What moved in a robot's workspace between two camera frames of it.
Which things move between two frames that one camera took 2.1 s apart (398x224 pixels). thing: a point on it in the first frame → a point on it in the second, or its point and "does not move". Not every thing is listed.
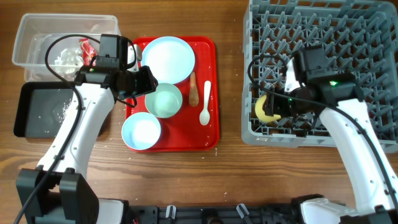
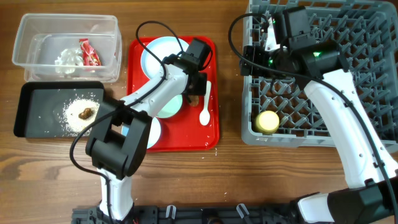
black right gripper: (274, 103) → (255, 55)
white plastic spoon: (204, 116) does not move
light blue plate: (170, 59) does not move
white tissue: (68, 61) does not move
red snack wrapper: (87, 51) does not move
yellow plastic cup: (260, 112) → (267, 122)
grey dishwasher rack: (357, 37) does not move
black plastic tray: (41, 109) does not move
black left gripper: (148, 84) → (201, 88)
